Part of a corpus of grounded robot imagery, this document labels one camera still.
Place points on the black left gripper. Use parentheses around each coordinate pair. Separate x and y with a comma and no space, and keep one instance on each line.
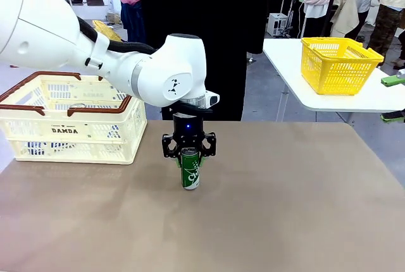
(189,129)

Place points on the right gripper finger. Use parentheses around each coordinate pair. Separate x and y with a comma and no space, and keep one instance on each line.
(390,81)
(394,117)

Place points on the green Chilsung drink can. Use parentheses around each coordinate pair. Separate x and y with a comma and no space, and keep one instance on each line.
(190,170)

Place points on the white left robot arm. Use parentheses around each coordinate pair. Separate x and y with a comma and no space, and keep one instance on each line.
(95,50)

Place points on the yellow plastic basket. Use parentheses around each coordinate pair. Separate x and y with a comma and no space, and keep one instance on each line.
(338,69)

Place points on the cream plastic shopping basket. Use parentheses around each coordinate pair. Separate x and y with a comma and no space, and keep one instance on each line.
(79,148)

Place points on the bystander in cream top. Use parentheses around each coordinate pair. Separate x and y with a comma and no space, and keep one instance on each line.
(390,6)

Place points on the beige hanging coat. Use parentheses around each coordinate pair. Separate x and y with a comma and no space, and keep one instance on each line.
(346,16)

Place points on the white side table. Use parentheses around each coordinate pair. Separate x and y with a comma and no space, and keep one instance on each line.
(284,60)

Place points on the person in black shirt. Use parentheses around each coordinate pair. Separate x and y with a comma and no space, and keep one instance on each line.
(228,31)

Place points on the white cabinet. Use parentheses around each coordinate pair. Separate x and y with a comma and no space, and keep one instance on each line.
(276,23)

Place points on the yellow quilted cloth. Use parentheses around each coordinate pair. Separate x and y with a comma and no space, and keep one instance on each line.
(109,31)

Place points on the small cardboard box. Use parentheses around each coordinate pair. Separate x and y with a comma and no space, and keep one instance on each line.
(113,18)

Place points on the bystander in pink top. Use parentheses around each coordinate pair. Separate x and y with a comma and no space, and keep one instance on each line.
(126,9)

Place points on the white appliance box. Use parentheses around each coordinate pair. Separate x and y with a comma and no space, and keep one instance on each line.
(114,1)

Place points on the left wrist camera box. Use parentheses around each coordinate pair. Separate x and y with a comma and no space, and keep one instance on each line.
(210,98)

